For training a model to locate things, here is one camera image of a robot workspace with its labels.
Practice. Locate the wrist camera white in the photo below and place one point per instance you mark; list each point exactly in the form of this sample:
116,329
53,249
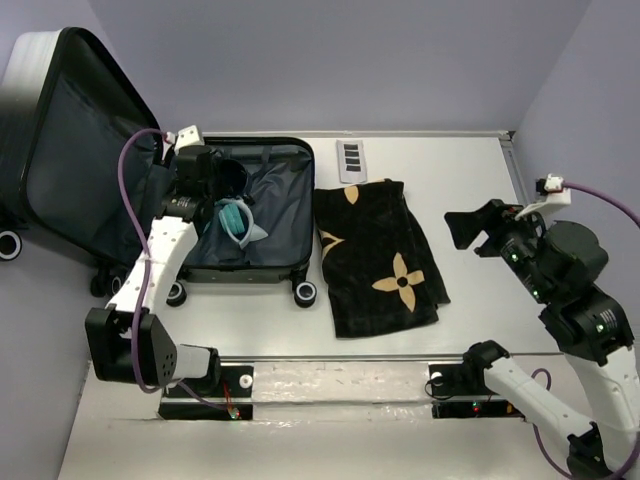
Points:
186,137
553,196

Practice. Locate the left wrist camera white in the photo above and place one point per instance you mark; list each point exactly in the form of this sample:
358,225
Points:
186,137

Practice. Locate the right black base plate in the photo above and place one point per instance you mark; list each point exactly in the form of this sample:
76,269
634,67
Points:
456,395

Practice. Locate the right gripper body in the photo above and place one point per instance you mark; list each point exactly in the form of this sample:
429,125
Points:
514,239

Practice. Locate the dark blue mug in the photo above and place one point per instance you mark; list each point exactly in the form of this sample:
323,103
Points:
233,179

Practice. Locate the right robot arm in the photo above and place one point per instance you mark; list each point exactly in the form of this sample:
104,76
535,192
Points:
558,265

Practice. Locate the black and white suitcase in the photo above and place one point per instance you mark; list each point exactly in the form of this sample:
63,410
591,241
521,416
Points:
79,146

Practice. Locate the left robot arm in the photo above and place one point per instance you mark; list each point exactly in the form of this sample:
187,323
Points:
128,342

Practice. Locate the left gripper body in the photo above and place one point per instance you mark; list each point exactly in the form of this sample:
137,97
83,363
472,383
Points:
207,193

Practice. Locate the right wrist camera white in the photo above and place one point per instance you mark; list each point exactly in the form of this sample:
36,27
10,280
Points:
553,196

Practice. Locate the teal headphones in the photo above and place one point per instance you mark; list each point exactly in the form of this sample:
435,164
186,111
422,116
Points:
236,220

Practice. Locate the black towel with tan flowers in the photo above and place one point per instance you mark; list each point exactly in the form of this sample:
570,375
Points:
380,272

